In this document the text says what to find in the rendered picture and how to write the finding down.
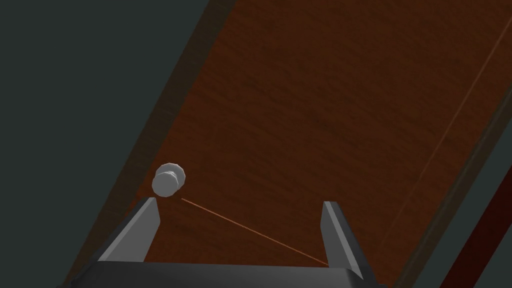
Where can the brown wooden door leaf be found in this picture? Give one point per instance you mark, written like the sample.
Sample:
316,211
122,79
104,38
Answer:
320,120

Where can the grey round door knob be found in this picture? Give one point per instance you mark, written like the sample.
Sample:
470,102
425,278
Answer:
168,180

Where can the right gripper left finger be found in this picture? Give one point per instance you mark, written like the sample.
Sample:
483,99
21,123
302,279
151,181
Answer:
134,236

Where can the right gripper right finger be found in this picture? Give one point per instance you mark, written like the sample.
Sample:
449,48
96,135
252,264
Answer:
340,240

